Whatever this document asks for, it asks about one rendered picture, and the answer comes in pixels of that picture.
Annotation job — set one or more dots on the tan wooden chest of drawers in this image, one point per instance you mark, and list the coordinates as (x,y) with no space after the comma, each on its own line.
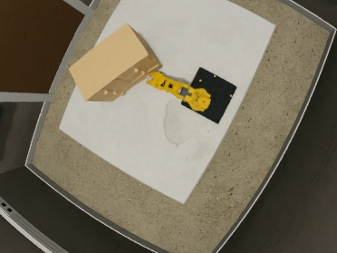
(109,59)

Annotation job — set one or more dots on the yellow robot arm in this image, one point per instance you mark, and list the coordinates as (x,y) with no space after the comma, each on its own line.
(187,92)

